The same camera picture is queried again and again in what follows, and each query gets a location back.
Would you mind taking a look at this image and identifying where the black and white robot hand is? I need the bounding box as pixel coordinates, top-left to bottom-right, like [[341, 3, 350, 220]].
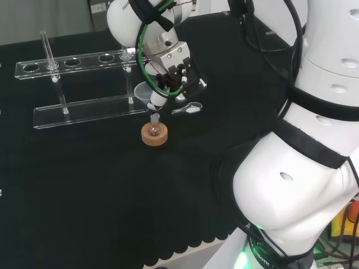
[[146, 41, 209, 111]]

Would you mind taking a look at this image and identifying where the clear plastic funnel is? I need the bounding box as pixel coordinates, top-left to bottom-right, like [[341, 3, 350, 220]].
[[134, 81, 162, 119]]

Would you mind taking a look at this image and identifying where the clear glass weighing funnel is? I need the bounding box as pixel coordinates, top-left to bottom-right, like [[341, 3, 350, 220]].
[[171, 101, 203, 115]]

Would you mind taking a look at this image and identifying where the small glass round-bottom flask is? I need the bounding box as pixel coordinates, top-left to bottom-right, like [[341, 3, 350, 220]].
[[149, 113, 164, 138]]

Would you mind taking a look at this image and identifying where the clear acrylic funnel stand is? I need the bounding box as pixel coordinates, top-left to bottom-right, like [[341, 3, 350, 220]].
[[14, 30, 163, 130]]

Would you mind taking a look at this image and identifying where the grey metal box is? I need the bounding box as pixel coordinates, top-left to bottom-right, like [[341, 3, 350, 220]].
[[88, 0, 113, 31]]

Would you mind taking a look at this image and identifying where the black bench cloth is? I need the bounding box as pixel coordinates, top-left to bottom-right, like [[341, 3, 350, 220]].
[[0, 10, 306, 269]]

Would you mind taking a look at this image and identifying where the yellow stop button box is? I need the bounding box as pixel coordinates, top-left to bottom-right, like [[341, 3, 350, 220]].
[[330, 200, 359, 239]]

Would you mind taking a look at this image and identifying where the green cable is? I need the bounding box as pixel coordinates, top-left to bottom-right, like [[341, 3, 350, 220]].
[[135, 0, 188, 98]]

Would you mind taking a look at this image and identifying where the cork ring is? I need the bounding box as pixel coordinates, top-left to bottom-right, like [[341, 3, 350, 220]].
[[141, 123, 169, 147]]

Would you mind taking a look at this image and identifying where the black cable bundle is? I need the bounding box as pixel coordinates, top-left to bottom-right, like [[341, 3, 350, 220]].
[[227, 0, 306, 85]]

